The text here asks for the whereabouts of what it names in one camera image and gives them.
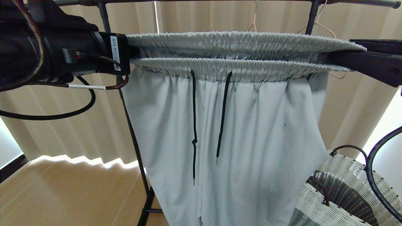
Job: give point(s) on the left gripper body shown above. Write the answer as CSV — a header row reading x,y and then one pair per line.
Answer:
x,y
88,50

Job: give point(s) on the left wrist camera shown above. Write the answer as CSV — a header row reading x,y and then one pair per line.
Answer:
x,y
62,18

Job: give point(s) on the pink clothes hanger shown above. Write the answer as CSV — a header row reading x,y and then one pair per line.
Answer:
x,y
326,29
255,15

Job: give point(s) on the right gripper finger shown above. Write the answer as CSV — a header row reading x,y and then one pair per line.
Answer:
x,y
377,67
386,46

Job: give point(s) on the white laundry basket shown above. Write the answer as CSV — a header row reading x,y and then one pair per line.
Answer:
x,y
345,175

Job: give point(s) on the black clothes rack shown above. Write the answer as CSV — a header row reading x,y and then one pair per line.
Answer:
x,y
138,150

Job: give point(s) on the pale grey shorts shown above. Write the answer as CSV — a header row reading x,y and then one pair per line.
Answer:
x,y
251,125

